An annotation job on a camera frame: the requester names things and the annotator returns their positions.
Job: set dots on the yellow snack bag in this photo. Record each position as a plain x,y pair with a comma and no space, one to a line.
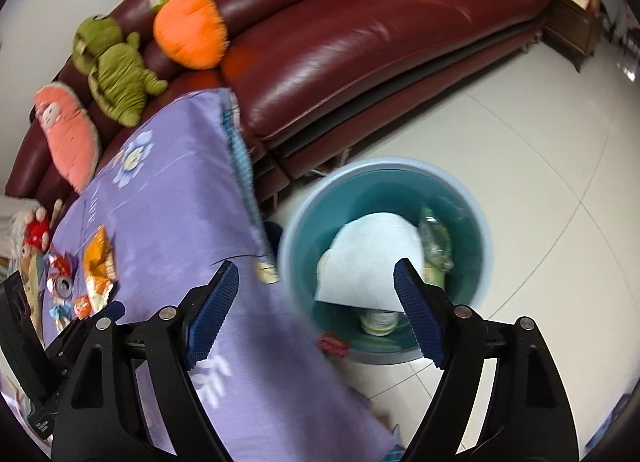
99,264

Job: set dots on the teal patterned cloth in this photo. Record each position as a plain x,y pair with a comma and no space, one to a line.
245,166

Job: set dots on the clear plastic water bottle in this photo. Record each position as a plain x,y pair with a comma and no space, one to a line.
435,242

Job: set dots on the crushed red can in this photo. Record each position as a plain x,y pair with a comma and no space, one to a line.
61,287

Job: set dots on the teal plastic bin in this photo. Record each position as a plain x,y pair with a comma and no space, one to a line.
465,222

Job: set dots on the purple floral blanket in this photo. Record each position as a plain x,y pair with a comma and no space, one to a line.
175,222

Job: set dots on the white green medicine box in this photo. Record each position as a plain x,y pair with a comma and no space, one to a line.
372,262

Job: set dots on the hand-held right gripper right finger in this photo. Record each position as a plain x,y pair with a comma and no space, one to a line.
420,314

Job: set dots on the dark red leather sofa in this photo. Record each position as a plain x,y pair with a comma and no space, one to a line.
340,41

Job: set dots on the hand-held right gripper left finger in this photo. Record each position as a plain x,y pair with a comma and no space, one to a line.
212,312

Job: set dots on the red plush toy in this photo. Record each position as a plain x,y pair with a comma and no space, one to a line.
37,229

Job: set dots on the orange carrot bunny plush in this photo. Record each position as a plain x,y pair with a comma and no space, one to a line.
190,26

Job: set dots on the wooden side cabinet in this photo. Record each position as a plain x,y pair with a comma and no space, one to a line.
572,21

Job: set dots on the pink carrot plush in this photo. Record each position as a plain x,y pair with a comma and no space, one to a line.
67,141

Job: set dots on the green turtle plush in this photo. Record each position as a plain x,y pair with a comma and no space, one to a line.
117,76

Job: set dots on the white cloth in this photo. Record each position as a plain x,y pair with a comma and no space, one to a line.
15,227

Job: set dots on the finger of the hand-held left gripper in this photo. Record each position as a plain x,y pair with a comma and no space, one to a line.
112,311

